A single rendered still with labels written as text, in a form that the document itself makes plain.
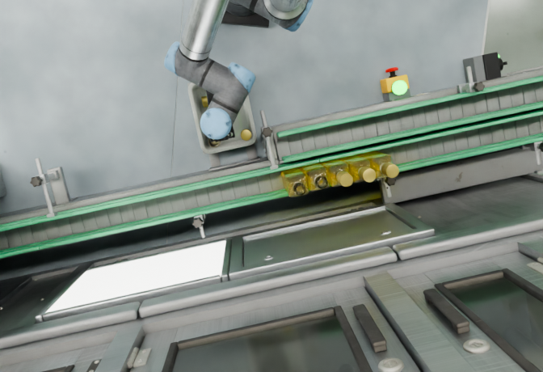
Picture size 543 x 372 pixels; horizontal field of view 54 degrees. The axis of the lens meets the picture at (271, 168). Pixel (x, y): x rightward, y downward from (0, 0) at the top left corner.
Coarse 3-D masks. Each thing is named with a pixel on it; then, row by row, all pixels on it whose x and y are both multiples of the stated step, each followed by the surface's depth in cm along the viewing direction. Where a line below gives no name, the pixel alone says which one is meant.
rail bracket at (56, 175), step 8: (40, 168) 147; (56, 168) 157; (40, 176) 146; (48, 176) 150; (56, 176) 155; (64, 176) 159; (32, 184) 142; (40, 184) 144; (56, 184) 158; (64, 184) 158; (56, 192) 158; (64, 192) 158; (48, 200) 148; (56, 200) 158; (64, 200) 158; (72, 200) 160; (48, 208) 148; (48, 216) 148
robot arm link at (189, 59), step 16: (208, 0) 113; (224, 0) 114; (192, 16) 118; (208, 16) 116; (192, 32) 120; (208, 32) 120; (176, 48) 128; (192, 48) 123; (208, 48) 125; (176, 64) 129; (192, 64) 127; (208, 64) 129; (192, 80) 131
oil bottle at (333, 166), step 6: (324, 162) 151; (330, 162) 149; (336, 162) 146; (342, 162) 144; (330, 168) 139; (336, 168) 138; (342, 168) 138; (348, 168) 139; (330, 174) 139; (336, 174) 138; (330, 180) 140; (336, 180) 138; (336, 186) 139
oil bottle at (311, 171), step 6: (300, 168) 156; (306, 168) 145; (312, 168) 142; (318, 168) 140; (324, 168) 139; (306, 174) 140; (312, 174) 138; (318, 174) 138; (324, 174) 138; (312, 180) 138; (312, 186) 138
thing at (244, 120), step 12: (192, 84) 158; (192, 96) 159; (192, 108) 159; (204, 108) 166; (240, 120) 167; (252, 120) 160; (240, 132) 168; (252, 132) 161; (204, 144) 162; (228, 144) 164; (240, 144) 161
